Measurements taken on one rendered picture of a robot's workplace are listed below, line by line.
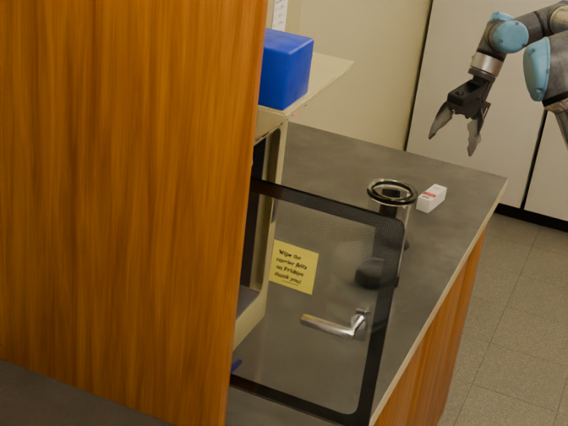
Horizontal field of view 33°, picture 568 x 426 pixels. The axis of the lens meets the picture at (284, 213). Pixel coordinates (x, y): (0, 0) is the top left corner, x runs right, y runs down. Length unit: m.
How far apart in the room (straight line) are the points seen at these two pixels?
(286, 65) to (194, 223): 0.28
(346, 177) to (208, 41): 1.34
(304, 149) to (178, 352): 1.30
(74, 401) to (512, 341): 2.42
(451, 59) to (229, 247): 3.26
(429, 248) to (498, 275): 1.98
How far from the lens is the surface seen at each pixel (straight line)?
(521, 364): 3.75
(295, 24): 1.72
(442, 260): 2.31
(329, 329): 1.50
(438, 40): 4.63
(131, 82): 1.45
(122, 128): 1.48
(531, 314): 4.09
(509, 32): 2.37
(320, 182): 2.60
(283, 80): 1.43
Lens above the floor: 2.02
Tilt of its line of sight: 27 degrees down
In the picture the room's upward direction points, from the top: 7 degrees clockwise
